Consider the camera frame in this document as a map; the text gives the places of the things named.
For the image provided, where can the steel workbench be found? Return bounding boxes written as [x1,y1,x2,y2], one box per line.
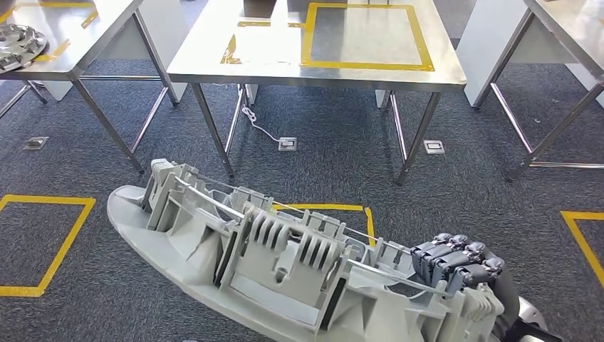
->
[472,0,604,183]
[0,0,181,175]
[166,0,468,186]

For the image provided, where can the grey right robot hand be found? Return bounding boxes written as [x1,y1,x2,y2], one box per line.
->
[409,232,521,331]

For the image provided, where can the yellow floor tape square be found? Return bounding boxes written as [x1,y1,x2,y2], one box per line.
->
[560,210,604,290]

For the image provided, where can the white cabinet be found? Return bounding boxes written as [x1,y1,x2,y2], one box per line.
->
[40,0,189,104]
[455,0,604,110]

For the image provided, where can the grey plastic wheel hubcap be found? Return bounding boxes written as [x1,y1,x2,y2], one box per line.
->
[0,24,48,75]
[106,157,506,342]

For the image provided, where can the yellow tape rectangle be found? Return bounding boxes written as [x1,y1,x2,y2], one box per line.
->
[300,2,435,73]

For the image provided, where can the white cable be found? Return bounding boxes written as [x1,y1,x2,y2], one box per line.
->
[241,105,284,143]

